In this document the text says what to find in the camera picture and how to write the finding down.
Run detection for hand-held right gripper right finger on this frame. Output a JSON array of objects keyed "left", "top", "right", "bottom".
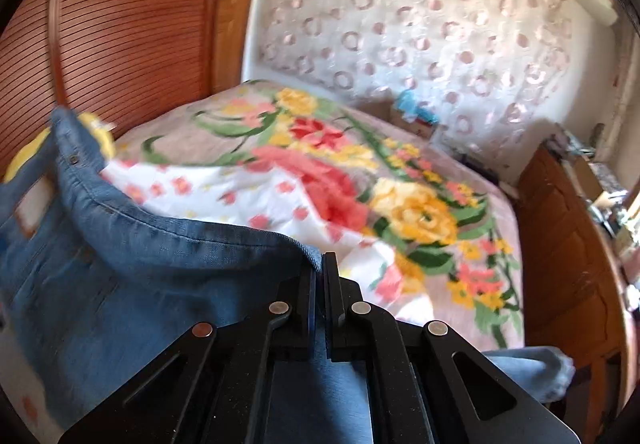
[{"left": 323, "top": 252, "right": 581, "bottom": 444}]

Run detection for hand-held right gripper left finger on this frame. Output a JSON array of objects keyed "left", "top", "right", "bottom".
[{"left": 57, "top": 271, "right": 317, "bottom": 444}]

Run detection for blue denim pants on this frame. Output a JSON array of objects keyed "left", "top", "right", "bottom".
[{"left": 0, "top": 106, "right": 576, "bottom": 444}]

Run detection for pink floral blanket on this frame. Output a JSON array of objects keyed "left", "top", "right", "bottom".
[{"left": 112, "top": 80, "right": 526, "bottom": 350}]

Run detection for white floral bed sheet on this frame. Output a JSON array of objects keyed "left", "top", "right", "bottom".
[{"left": 0, "top": 158, "right": 436, "bottom": 444}]

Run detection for small cardboard box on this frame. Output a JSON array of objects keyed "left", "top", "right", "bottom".
[{"left": 390, "top": 106, "right": 436, "bottom": 140}]

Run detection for wooden cabinet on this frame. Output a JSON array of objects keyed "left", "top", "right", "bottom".
[{"left": 515, "top": 146, "right": 640, "bottom": 435}]

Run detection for yellow cloth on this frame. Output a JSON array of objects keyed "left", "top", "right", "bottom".
[{"left": 2, "top": 113, "right": 118, "bottom": 185}]

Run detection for pile of assorted household clutter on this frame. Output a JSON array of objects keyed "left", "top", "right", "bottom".
[{"left": 550, "top": 123, "right": 640, "bottom": 315}]

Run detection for circle patterned curtain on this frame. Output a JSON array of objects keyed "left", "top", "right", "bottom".
[{"left": 242, "top": 0, "right": 618, "bottom": 185}]

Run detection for wooden louvered wardrobe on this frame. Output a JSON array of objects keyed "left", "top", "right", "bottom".
[{"left": 0, "top": 0, "right": 271, "bottom": 175}]

